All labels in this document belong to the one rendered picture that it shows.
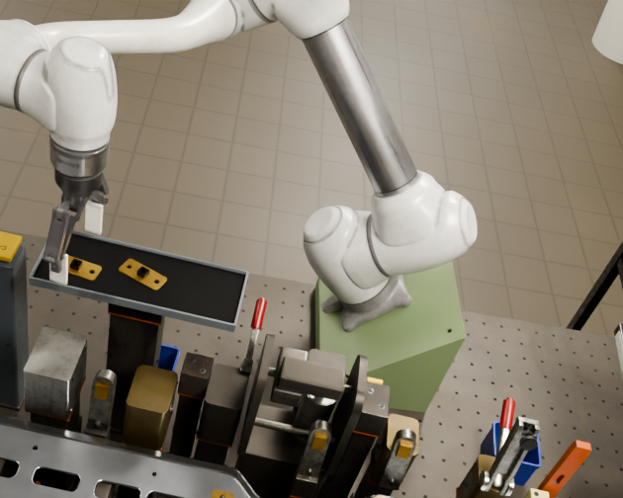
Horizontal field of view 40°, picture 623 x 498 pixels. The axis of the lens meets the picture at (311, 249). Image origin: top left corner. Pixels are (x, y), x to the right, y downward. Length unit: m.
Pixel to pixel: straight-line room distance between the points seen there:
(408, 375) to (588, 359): 0.63
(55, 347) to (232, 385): 0.31
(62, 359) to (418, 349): 0.80
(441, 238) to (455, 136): 2.48
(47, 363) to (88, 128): 0.42
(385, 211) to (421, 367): 0.37
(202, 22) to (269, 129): 2.34
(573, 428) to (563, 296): 1.48
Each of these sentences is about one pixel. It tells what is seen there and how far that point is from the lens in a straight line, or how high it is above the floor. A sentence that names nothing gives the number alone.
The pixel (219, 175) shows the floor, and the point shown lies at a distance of 3.61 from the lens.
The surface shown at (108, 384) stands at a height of 1.10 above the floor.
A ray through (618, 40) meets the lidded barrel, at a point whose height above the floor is 0.13.
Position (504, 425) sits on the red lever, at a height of 1.12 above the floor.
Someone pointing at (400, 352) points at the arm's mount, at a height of 0.88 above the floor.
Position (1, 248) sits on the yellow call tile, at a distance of 1.60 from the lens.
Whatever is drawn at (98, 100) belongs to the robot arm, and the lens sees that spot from 1.27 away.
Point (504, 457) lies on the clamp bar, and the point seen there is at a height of 1.14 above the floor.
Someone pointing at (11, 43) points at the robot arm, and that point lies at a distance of 1.34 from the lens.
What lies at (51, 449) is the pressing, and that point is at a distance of 1.53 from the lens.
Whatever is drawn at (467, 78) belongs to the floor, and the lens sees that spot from 4.76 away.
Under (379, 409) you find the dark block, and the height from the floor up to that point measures 1.12.
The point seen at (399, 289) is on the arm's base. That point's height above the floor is 0.91.
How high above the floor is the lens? 2.30
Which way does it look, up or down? 43 degrees down
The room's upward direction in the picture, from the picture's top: 17 degrees clockwise
